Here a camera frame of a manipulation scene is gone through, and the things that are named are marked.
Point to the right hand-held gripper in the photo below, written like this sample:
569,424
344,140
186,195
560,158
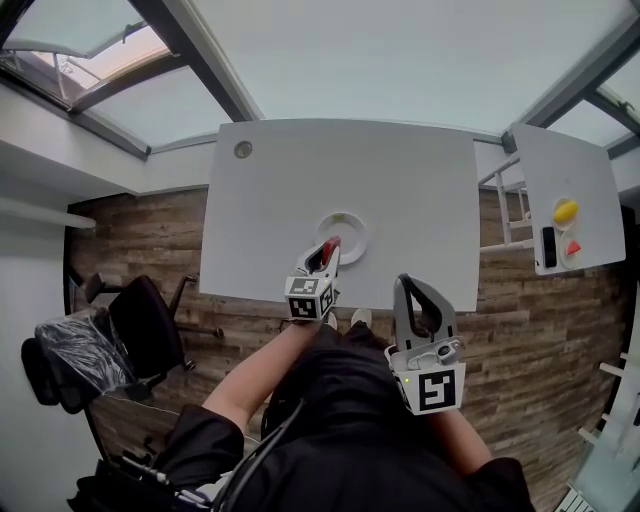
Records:
435,390

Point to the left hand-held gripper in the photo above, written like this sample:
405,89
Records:
302,300

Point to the red block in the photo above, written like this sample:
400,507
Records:
331,247

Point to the white round plate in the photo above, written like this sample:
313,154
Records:
352,237

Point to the person's right forearm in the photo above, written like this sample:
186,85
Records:
460,440

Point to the person's left forearm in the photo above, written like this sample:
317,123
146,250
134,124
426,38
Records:
260,370

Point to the large white table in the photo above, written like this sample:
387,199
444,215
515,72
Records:
300,200

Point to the black phone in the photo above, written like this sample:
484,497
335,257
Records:
549,247

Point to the person's black clothing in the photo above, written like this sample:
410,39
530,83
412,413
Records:
350,440

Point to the red toy food piece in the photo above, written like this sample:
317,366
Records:
573,248

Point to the yellow toy fruit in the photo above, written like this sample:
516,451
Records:
566,211

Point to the black office chair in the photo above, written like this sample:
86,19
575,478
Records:
145,325

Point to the small white table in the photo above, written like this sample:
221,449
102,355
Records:
565,165

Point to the white rack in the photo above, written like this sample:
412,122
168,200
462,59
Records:
615,415

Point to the dark framed glass window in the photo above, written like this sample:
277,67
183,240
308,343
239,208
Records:
580,120
165,110

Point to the plastic-wrapped black chair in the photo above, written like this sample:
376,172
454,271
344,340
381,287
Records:
80,355

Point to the black equipment bag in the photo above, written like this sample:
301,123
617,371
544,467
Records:
115,490

